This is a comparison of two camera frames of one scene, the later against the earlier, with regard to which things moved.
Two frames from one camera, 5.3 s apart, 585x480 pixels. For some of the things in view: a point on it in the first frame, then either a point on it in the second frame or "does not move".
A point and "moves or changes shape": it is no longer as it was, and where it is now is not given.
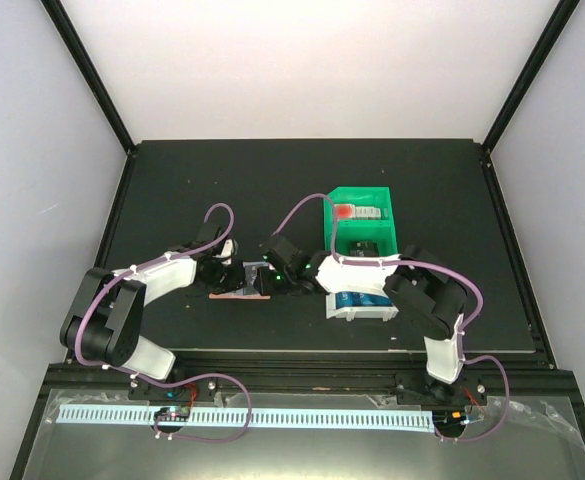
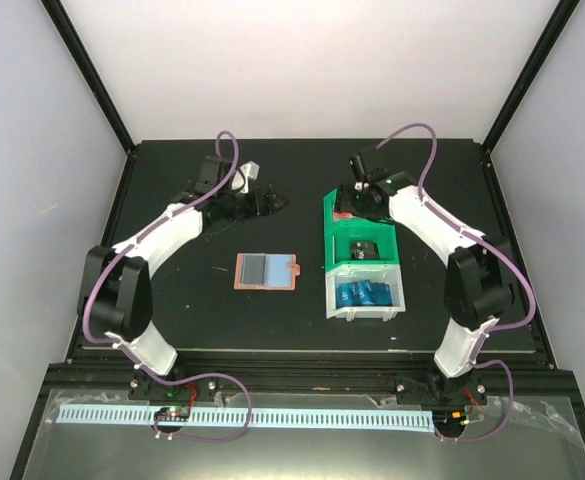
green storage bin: (381, 231) does not move
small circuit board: (173, 414) does not move
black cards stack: (365, 248) does not move
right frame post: (537, 61) does not move
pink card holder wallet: (237, 294) moves or changes shape
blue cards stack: (358, 299) does not move
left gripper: (236, 282) → (259, 210)
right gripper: (266, 287) → (344, 203)
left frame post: (80, 55) does not move
